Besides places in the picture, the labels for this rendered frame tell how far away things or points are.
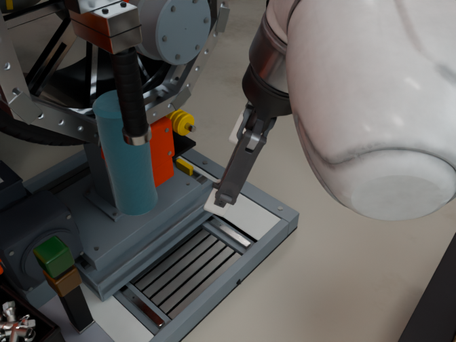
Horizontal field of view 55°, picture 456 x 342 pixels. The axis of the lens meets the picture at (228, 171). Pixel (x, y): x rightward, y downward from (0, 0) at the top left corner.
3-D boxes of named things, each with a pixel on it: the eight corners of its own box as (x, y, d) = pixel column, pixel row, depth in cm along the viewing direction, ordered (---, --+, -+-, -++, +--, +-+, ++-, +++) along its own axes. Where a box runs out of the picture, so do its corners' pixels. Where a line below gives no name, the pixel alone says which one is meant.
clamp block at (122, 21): (103, 24, 63) (96, -14, 59) (144, 43, 58) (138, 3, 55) (73, 35, 60) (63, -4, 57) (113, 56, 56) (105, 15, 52)
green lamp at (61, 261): (62, 249, 68) (55, 233, 65) (77, 264, 66) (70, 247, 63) (38, 265, 65) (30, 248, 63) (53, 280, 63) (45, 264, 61)
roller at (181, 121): (130, 92, 127) (127, 74, 124) (202, 133, 113) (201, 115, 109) (114, 100, 124) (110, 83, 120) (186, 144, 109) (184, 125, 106)
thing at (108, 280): (155, 160, 166) (152, 140, 160) (225, 206, 148) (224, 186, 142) (35, 236, 139) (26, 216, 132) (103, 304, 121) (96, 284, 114)
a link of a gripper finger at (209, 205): (239, 186, 56) (238, 191, 55) (223, 213, 61) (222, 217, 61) (218, 178, 56) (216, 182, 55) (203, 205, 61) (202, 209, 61)
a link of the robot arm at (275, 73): (349, 23, 47) (324, 64, 52) (273, -12, 47) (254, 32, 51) (343, 73, 42) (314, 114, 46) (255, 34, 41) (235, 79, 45)
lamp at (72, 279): (69, 269, 71) (63, 253, 68) (83, 283, 69) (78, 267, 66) (47, 284, 69) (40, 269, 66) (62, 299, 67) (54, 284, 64)
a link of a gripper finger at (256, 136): (273, 108, 53) (279, 110, 48) (256, 148, 54) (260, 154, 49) (255, 101, 53) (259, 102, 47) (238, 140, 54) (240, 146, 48)
